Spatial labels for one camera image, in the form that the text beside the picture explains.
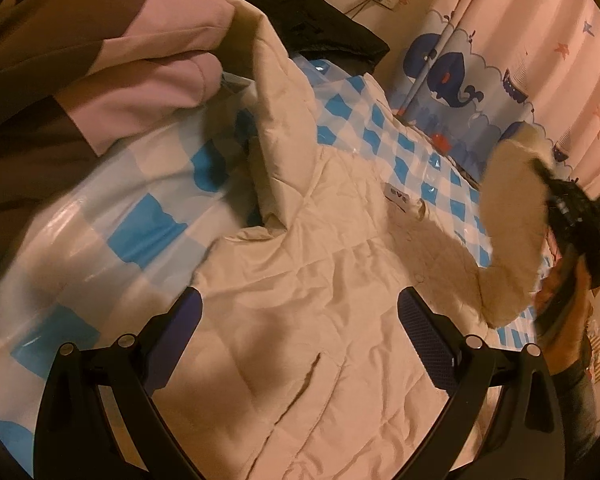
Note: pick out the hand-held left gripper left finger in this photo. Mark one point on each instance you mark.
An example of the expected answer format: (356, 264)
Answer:
(182, 320)

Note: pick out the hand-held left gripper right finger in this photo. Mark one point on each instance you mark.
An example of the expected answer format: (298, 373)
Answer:
(420, 320)

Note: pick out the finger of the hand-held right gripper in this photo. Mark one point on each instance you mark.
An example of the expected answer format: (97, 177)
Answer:
(542, 171)

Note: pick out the cream quilted blanket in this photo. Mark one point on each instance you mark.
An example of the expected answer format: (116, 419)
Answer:
(330, 285)

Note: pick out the person's right hand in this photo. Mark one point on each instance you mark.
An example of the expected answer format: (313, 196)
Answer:
(575, 310)

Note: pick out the blue checkered plastic sheet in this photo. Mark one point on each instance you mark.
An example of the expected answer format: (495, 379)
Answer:
(130, 210)

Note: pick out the whale print curtain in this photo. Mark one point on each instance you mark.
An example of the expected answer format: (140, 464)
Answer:
(505, 45)

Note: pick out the pink and brown garment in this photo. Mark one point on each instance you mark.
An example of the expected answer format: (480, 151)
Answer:
(130, 85)

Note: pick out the black garment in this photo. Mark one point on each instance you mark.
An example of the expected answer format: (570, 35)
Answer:
(320, 20)

